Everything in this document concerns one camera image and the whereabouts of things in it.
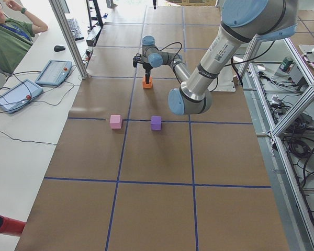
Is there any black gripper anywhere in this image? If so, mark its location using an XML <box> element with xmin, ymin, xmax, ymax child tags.
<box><xmin>132</xmin><ymin>53</ymin><xmax>153</xmax><ymax>84</ymax></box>

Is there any orange foam block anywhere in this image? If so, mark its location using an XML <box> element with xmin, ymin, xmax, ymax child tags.
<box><xmin>142</xmin><ymin>76</ymin><xmax>153</xmax><ymax>89</ymax></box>

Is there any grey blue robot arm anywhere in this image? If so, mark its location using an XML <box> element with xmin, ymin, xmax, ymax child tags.
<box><xmin>133</xmin><ymin>1</ymin><xmax>299</xmax><ymax>115</ymax></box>

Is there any purple foam block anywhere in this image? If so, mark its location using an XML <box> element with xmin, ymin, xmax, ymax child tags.
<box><xmin>150</xmin><ymin>116</ymin><xmax>162</xmax><ymax>131</ymax></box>

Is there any pink foam block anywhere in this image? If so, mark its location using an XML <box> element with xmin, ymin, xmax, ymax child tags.
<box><xmin>109</xmin><ymin>115</ymin><xmax>122</xmax><ymax>129</ymax></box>

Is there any black keyboard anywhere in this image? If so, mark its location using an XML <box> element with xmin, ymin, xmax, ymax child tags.
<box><xmin>66</xmin><ymin>18</ymin><xmax>84</xmax><ymax>41</ymax></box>

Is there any black computer mouse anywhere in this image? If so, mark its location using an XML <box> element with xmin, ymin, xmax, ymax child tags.
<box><xmin>53</xmin><ymin>45</ymin><xmax>66</xmax><ymax>52</ymax></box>

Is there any far teach pendant tablet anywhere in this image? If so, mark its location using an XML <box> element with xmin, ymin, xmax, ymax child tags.
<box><xmin>35</xmin><ymin>60</ymin><xmax>72</xmax><ymax>86</ymax></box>

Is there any teach pendant tablet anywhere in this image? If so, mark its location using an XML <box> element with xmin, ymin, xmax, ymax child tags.
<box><xmin>0</xmin><ymin>79</ymin><xmax>43</xmax><ymax>113</ymax></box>
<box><xmin>35</xmin><ymin>60</ymin><xmax>72</xmax><ymax>86</ymax></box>

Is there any near teach pendant tablet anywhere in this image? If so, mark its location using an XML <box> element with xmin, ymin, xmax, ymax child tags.
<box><xmin>0</xmin><ymin>79</ymin><xmax>43</xmax><ymax>113</ymax></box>

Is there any green power box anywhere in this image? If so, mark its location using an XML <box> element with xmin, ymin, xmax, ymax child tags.
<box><xmin>279</xmin><ymin>56</ymin><xmax>293</xmax><ymax>72</ymax></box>

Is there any person in green shirt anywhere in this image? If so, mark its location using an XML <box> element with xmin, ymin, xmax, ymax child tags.
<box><xmin>0</xmin><ymin>1</ymin><xmax>48</xmax><ymax>74</ymax></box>

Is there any red cylinder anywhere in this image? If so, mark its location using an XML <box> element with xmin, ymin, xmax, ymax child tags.
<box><xmin>0</xmin><ymin>215</ymin><xmax>26</xmax><ymax>237</ymax></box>

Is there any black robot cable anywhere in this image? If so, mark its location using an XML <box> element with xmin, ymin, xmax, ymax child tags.
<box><xmin>156</xmin><ymin>41</ymin><xmax>184</xmax><ymax>61</ymax></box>

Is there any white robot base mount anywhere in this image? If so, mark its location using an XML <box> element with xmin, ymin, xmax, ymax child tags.
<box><xmin>208</xmin><ymin>66</ymin><xmax>236</xmax><ymax>92</ymax></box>

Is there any aluminium frame post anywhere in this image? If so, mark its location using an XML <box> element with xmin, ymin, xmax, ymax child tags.
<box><xmin>49</xmin><ymin>0</ymin><xmax>89</xmax><ymax>79</ymax></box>

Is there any aluminium frame rail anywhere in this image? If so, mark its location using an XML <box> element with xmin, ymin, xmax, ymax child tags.
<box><xmin>238</xmin><ymin>37</ymin><xmax>314</xmax><ymax>250</ymax></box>

